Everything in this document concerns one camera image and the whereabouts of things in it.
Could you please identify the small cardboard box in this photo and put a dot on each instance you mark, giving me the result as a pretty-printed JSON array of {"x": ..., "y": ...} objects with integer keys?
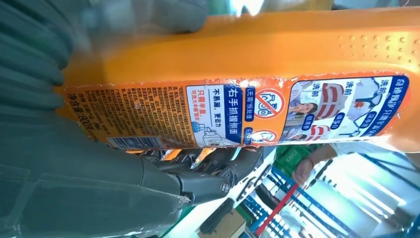
[{"x": 226, "y": 228}]

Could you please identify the red pole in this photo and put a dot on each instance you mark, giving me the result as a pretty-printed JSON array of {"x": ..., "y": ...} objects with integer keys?
[{"x": 277, "y": 209}]

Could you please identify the blue metal rack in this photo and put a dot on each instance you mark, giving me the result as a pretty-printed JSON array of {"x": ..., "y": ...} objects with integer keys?
[{"x": 315, "y": 202}]

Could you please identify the person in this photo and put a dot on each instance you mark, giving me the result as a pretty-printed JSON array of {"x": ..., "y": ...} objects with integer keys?
[{"x": 341, "y": 149}]

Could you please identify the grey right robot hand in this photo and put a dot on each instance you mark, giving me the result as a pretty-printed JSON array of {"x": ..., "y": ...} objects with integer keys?
[{"x": 82, "y": 190}]

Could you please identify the green crate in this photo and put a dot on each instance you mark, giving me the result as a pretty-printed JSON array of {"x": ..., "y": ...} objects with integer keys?
[{"x": 292, "y": 157}]

